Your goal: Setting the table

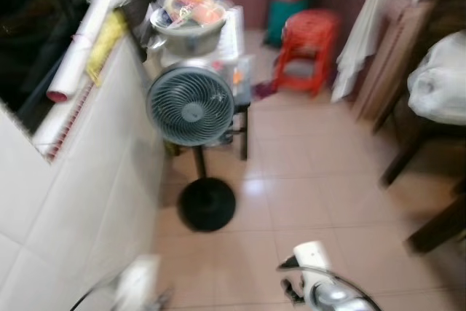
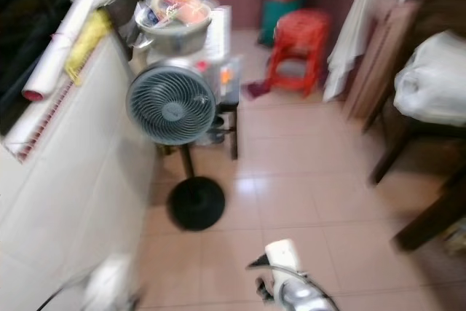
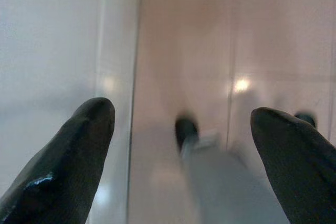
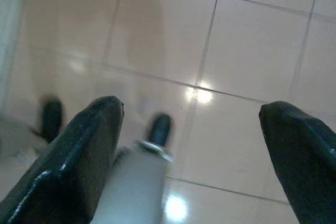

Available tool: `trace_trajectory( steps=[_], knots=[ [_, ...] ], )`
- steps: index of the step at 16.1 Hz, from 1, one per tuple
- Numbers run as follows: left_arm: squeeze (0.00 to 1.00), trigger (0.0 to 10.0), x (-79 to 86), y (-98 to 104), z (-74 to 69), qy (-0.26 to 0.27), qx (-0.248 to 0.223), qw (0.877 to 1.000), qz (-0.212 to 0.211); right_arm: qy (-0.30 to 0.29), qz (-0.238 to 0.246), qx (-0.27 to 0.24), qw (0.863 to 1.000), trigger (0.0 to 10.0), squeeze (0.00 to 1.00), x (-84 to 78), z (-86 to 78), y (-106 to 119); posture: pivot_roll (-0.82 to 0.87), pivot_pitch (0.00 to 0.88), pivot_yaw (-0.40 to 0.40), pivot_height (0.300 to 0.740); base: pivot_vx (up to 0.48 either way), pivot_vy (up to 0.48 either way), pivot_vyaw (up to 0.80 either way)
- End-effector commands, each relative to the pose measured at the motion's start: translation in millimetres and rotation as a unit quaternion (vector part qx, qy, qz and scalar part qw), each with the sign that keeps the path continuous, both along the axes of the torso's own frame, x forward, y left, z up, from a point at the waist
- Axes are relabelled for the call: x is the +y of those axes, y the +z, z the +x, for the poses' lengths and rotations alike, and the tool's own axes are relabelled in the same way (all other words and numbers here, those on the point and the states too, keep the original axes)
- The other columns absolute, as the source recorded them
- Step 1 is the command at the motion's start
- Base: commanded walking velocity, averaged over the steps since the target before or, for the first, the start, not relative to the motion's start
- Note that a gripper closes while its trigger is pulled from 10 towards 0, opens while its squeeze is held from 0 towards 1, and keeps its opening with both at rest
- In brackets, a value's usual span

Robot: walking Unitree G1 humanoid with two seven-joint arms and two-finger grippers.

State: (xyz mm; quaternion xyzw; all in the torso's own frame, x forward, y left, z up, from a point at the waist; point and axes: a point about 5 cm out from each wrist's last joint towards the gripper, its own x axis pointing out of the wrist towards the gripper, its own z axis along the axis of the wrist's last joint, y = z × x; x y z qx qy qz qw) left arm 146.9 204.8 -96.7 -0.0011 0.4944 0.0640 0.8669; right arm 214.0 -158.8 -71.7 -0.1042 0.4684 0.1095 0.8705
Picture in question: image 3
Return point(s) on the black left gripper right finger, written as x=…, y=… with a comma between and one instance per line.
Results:
x=299, y=171

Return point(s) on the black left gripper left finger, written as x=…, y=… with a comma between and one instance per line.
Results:
x=65, y=171

